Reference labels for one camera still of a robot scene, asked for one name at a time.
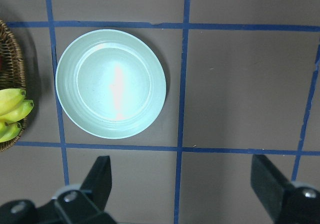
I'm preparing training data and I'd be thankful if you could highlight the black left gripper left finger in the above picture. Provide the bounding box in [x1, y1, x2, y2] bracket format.
[54, 156, 116, 223]

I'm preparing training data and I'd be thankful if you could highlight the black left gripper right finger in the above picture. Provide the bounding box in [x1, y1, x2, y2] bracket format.
[250, 154, 320, 223]

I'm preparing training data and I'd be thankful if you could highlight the light green plate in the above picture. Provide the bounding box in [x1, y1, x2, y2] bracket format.
[55, 29, 167, 139]

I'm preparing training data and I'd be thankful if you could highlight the yellow banana bunch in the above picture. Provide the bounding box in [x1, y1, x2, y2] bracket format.
[0, 88, 34, 143]

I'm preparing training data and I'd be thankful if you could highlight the wicker fruit basket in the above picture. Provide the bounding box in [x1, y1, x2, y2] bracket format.
[0, 20, 29, 152]

